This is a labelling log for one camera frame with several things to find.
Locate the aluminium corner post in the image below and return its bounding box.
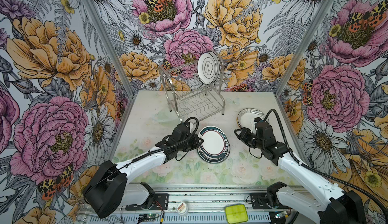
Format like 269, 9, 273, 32
81, 0, 134, 99
274, 0, 334, 96

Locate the right aluminium corner post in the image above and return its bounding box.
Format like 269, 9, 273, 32
274, 0, 334, 96

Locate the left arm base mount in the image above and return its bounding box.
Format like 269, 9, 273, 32
125, 193, 169, 211

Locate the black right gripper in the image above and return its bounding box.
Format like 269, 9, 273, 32
233, 127, 265, 150

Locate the green rim white plate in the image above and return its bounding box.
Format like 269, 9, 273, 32
197, 143, 230, 164

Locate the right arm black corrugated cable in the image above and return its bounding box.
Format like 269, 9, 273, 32
263, 108, 388, 222

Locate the left aluminium corner post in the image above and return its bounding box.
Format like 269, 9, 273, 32
81, 0, 134, 99

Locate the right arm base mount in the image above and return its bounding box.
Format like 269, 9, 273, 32
248, 192, 272, 210

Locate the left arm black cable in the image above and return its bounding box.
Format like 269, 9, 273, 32
84, 116, 200, 194

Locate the round tape roll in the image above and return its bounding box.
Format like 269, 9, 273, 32
176, 202, 189, 216

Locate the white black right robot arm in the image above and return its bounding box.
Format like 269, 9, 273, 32
234, 121, 367, 224

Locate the black line flower plate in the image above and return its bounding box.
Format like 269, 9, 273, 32
197, 51, 218, 85

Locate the silver wire dish rack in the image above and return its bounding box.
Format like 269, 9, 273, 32
159, 59, 226, 122

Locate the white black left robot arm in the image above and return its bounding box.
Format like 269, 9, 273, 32
83, 122, 204, 219

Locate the black striped rim plate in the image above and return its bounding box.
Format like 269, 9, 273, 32
237, 108, 266, 131

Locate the green circuit board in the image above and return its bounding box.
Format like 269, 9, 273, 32
137, 213, 164, 224

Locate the green square box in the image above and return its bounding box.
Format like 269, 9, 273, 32
225, 204, 249, 224

